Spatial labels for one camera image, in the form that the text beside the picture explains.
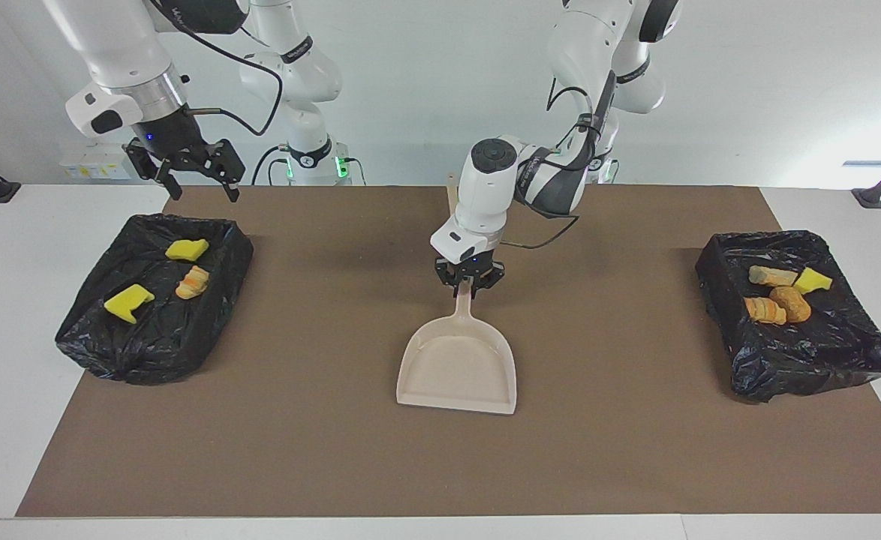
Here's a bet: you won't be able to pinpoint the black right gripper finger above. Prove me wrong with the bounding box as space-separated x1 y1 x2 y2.
200 139 247 204
124 139 183 201

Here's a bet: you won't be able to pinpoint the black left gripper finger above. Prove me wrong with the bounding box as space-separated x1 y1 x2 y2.
471 268 507 301
435 264 463 299

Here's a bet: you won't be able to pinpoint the yellow sponge chunk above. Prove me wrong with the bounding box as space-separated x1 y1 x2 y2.
165 239 210 263

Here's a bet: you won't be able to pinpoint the beige plastic dustpan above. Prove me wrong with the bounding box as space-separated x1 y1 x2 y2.
396 277 518 416

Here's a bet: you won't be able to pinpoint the small striped bread toy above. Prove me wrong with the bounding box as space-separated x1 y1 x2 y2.
176 265 210 301

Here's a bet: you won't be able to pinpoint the notched yellow sponge piece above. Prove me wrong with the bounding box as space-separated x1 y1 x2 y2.
104 284 155 325

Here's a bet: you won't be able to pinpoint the orange striped bread toy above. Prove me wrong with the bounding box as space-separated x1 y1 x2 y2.
743 296 788 326

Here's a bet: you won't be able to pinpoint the pale greenish foam chunk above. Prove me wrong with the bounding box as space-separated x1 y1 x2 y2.
747 265 798 288

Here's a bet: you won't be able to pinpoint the brown peanut shaped toy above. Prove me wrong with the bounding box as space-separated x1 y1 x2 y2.
769 286 813 324

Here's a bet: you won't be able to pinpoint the yellow green wedge sponge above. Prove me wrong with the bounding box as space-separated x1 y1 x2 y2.
794 267 834 296

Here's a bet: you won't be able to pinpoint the black bag lined bin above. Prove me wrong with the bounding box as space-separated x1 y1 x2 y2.
694 229 881 404
55 214 255 386

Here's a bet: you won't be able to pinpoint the white boxes yellow labels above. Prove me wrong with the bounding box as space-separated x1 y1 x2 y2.
58 142 142 181

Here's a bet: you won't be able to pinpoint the brown table mat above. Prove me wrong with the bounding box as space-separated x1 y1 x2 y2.
15 185 881 518

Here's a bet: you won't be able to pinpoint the black arm base cable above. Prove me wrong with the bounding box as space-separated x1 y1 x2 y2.
251 146 367 186

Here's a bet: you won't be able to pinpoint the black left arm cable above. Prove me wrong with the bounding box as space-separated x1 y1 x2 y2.
502 75 618 251

